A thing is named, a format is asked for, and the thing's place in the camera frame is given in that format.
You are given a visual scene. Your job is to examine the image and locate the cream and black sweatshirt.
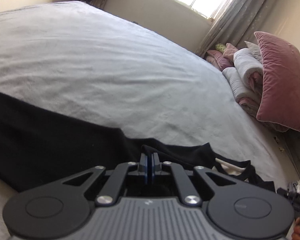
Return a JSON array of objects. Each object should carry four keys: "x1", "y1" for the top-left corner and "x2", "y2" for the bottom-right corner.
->
[{"x1": 0, "y1": 89, "x2": 275, "y2": 240}]

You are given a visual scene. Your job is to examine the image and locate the grey bed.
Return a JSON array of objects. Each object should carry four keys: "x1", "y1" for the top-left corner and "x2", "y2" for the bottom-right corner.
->
[{"x1": 0, "y1": 0, "x2": 290, "y2": 240}]

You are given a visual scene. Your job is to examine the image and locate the grey patterned pillow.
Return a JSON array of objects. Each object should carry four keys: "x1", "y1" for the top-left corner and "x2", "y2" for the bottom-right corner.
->
[{"x1": 244, "y1": 41, "x2": 262, "y2": 62}]

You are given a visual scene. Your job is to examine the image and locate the small pink pillow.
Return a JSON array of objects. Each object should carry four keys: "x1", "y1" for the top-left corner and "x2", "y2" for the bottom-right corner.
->
[{"x1": 205, "y1": 43, "x2": 238, "y2": 71}]

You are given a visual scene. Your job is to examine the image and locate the pink velvet pillow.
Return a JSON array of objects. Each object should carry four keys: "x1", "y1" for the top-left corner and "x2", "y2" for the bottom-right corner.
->
[{"x1": 254, "y1": 31, "x2": 300, "y2": 138}]

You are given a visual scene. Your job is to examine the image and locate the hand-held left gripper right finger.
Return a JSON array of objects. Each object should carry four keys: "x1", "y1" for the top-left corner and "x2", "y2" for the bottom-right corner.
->
[{"x1": 149, "y1": 151, "x2": 238, "y2": 205}]

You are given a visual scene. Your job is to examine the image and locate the folded grey pink quilt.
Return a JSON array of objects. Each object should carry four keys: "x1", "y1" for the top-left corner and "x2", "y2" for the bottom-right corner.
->
[{"x1": 222, "y1": 41, "x2": 290, "y2": 133}]

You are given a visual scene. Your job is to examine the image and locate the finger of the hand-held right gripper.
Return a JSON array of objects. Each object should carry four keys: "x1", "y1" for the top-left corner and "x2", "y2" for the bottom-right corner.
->
[{"x1": 277, "y1": 187, "x2": 294, "y2": 200}]

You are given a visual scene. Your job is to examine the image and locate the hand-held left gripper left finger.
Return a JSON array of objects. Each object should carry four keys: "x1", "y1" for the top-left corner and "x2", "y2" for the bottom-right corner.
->
[{"x1": 62, "y1": 151, "x2": 149, "y2": 205}]

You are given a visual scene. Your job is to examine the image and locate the small brown scraps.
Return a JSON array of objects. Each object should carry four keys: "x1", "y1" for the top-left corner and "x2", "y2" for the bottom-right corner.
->
[{"x1": 274, "y1": 136, "x2": 285, "y2": 152}]

